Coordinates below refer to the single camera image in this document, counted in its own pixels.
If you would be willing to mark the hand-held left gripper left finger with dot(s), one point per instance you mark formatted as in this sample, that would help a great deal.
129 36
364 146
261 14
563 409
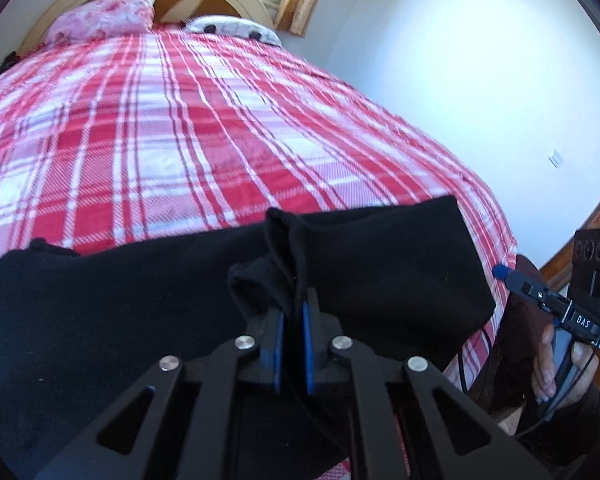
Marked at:
278 355

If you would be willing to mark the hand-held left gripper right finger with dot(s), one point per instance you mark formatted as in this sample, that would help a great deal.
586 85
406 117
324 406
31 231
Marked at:
307 345

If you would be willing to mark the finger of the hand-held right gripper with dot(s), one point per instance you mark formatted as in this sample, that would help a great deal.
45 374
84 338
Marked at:
530 285

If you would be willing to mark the black pants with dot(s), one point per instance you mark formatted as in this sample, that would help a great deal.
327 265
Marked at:
130 320

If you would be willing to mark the person's right forearm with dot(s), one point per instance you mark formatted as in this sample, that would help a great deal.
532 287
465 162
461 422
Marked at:
575 430

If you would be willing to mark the person's right hand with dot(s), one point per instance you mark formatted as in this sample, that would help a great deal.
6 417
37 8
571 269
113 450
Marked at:
542 365

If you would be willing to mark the dark maroon cloth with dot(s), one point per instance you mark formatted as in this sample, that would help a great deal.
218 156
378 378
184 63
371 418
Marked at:
522 340

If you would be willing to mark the red plaid bed sheet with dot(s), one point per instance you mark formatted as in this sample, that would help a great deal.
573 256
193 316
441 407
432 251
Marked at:
205 125

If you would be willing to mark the white patterned pillow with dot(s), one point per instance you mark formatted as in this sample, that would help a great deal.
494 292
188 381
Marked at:
235 27

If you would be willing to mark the pink floral pillow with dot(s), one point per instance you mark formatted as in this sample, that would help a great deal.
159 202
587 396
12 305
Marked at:
105 15

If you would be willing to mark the white wall socket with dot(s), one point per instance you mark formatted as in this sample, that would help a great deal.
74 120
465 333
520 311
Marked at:
557 157

